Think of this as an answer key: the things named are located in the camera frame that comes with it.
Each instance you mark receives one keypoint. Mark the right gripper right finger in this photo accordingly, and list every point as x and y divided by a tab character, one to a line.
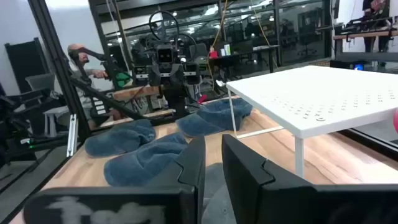
248	186

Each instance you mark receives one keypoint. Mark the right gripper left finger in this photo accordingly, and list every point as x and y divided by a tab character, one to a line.
194	168

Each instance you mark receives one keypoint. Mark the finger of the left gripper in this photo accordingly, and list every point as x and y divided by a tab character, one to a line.
156	74
177	74

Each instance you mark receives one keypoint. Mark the grey baseball cap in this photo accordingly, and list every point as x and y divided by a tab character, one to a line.
214	196

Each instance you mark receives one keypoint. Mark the blue denim baseball cap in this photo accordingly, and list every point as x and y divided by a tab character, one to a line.
119	138
214	119
143	163

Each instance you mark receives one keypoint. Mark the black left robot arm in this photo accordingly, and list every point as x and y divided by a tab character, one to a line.
178	102

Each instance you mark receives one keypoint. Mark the black background robot arm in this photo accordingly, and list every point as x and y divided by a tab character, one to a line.
367	24

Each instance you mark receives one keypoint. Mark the person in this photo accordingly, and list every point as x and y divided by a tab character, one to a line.
82	57
368	7

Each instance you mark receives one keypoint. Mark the white perforated metal shelf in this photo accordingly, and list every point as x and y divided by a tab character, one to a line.
311	99

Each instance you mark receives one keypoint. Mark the white stool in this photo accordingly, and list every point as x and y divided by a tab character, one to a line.
54	116

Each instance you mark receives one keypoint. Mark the grey office chair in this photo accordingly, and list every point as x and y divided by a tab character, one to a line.
40	82

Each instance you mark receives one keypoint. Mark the black upright panel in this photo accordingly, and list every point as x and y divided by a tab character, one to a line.
26	65

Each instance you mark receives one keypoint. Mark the wooden workbench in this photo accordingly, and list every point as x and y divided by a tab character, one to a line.
367	35

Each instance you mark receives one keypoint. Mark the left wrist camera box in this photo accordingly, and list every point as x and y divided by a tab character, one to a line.
164	54

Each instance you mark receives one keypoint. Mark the black aluminium frame brace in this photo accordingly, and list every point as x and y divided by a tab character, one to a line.
105	99

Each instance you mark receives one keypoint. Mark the black aluminium frame post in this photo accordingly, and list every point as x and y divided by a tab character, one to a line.
59	68

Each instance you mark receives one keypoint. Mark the silver corner bracket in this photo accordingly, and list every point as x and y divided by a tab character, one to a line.
72	137

